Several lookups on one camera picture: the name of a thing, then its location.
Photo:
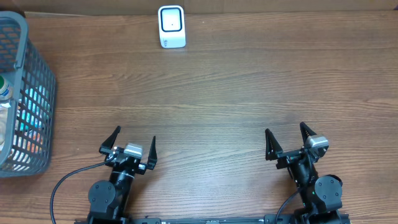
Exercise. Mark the orange tissue pack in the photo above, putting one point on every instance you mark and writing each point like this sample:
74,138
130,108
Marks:
31,141

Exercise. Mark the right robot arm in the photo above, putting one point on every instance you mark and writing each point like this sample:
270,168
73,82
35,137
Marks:
321,196

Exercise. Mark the teal tissue pack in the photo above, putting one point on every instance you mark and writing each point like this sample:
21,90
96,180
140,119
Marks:
35,112

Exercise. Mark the grey plastic mesh basket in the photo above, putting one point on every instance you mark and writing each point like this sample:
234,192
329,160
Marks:
24,67

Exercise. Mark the brown white snack bag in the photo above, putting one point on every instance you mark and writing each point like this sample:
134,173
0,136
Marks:
3,122

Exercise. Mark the green capped plastic bottle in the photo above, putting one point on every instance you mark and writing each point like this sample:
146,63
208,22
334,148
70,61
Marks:
6,89

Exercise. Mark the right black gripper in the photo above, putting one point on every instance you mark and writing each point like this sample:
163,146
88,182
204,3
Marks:
274,150

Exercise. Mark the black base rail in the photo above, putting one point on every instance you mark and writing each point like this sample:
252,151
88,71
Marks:
267,219

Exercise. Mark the white barcode scanner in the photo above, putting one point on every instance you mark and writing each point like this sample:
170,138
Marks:
171,20

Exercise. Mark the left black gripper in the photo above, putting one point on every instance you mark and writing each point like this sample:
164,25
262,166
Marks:
106,147

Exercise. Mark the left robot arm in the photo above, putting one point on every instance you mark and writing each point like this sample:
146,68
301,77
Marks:
108,198

